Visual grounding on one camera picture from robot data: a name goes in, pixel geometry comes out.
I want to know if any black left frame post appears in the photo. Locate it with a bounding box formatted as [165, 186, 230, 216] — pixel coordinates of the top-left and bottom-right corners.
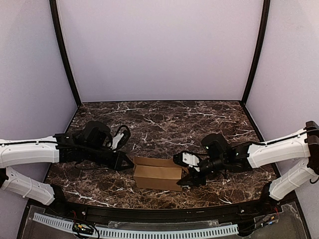
[49, 0, 82, 108]

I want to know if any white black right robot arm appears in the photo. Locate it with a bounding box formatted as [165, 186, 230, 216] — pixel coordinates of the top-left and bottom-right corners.
[173, 121, 319, 201]

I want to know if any brown cardboard box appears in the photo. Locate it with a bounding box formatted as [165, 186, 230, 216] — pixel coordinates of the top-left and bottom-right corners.
[133, 156, 188, 191]

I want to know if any white slotted cable duct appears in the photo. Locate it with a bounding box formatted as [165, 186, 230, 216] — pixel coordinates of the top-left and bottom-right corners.
[32, 212, 239, 239]

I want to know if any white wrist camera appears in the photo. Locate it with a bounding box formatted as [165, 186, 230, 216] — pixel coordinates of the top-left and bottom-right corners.
[181, 152, 201, 172]
[112, 133, 126, 150]

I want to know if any black right frame post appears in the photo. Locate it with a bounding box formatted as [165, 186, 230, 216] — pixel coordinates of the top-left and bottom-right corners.
[241, 0, 271, 106]

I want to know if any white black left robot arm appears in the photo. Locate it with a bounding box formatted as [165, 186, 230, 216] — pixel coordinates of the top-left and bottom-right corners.
[0, 121, 134, 205]

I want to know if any right small circuit board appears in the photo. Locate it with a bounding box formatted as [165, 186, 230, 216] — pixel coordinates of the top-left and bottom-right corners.
[259, 215, 279, 227]

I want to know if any black front table rail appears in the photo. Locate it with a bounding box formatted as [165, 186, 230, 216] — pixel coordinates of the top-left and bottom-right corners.
[45, 200, 259, 225]

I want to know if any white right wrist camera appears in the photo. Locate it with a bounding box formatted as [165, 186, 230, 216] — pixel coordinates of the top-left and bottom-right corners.
[181, 152, 201, 172]

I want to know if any black frame post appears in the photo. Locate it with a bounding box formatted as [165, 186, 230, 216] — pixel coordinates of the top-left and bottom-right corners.
[49, 0, 82, 108]
[241, 0, 271, 106]

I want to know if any small green circuit board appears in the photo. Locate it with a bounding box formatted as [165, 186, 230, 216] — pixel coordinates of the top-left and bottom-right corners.
[72, 223, 94, 235]

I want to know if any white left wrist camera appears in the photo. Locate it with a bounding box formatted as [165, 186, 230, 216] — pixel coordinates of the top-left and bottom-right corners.
[112, 133, 126, 150]

